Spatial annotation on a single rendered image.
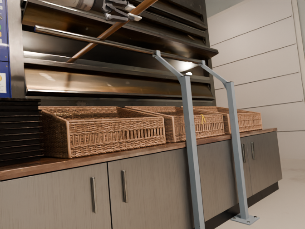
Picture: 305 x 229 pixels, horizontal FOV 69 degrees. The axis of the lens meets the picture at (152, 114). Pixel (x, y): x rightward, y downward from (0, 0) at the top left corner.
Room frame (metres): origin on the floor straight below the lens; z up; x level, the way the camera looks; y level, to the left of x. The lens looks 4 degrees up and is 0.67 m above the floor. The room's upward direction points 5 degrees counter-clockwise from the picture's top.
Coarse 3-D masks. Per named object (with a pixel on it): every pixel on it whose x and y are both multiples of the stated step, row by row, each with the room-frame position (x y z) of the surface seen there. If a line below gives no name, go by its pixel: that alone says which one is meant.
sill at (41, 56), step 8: (24, 56) 1.25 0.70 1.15; (32, 56) 1.28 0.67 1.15; (40, 56) 1.31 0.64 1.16; (48, 56) 1.33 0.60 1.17; (56, 56) 1.37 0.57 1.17; (80, 64) 1.47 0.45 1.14; (88, 64) 1.50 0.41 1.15; (96, 64) 1.54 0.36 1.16; (104, 64) 1.58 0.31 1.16; (112, 64) 1.63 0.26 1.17; (144, 72) 1.82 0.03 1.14; (152, 72) 1.88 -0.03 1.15; (160, 72) 1.94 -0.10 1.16; (168, 72) 2.01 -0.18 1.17
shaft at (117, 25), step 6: (144, 0) 0.88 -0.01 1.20; (150, 0) 0.86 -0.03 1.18; (156, 0) 0.85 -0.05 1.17; (138, 6) 0.91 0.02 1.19; (144, 6) 0.89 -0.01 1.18; (132, 12) 0.95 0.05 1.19; (138, 12) 0.93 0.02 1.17; (114, 24) 1.06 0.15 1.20; (120, 24) 1.03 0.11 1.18; (108, 30) 1.11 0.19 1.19; (114, 30) 1.09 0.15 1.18; (102, 36) 1.16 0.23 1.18; (84, 48) 1.33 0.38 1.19; (90, 48) 1.30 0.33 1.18; (78, 54) 1.41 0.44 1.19
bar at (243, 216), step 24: (120, 48) 1.25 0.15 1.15; (144, 48) 1.35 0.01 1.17; (192, 120) 1.25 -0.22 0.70; (192, 144) 1.24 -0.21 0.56; (240, 144) 1.57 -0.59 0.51; (192, 168) 1.24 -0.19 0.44; (240, 168) 1.55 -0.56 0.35; (192, 192) 1.26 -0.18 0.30; (240, 192) 1.56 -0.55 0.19; (240, 216) 1.61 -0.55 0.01
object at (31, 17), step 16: (32, 0) 1.15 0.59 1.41; (32, 16) 1.25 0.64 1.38; (48, 16) 1.27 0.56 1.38; (64, 16) 1.30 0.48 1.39; (80, 16) 1.33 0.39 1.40; (80, 32) 1.48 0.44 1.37; (96, 32) 1.52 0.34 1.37; (128, 32) 1.60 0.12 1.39; (144, 32) 1.65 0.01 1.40; (160, 48) 1.93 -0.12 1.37; (176, 48) 1.99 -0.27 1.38; (192, 48) 2.06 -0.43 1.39
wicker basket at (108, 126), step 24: (48, 120) 1.07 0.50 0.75; (72, 120) 0.91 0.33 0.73; (96, 120) 0.98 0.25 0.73; (120, 120) 1.07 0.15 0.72; (144, 120) 1.16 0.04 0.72; (48, 144) 1.08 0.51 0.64; (72, 144) 1.31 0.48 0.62; (96, 144) 0.98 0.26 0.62; (120, 144) 1.06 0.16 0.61; (144, 144) 1.16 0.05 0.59
